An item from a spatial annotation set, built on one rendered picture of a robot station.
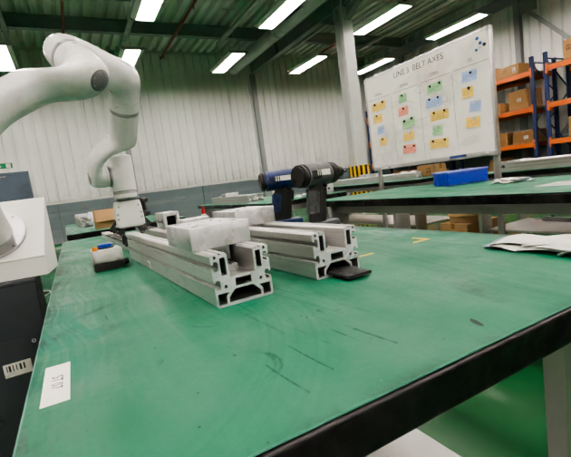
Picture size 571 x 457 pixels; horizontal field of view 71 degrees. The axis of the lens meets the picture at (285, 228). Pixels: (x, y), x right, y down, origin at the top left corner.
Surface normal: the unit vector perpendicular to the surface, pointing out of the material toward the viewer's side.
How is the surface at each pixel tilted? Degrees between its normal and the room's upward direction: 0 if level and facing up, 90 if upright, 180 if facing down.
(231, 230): 90
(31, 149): 90
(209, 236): 90
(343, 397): 0
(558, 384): 90
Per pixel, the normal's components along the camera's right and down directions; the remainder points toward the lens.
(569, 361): 0.47, 0.04
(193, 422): -0.13, -0.99
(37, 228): 0.16, -0.65
